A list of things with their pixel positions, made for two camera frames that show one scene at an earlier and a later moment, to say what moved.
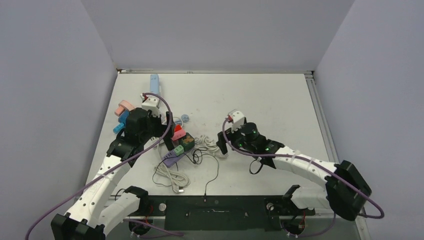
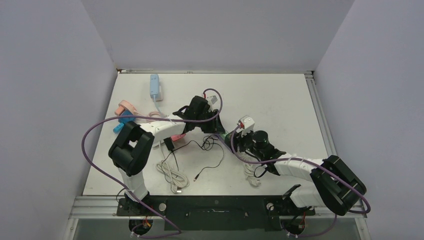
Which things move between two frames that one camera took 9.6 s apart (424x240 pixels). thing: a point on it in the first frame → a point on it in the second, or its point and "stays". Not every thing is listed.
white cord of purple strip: (211, 147) → (249, 169)
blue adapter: (122, 120) stays
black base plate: (256, 213) stays
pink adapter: (123, 105) stays
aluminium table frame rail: (310, 77) stays
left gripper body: (157, 129) → (208, 126)
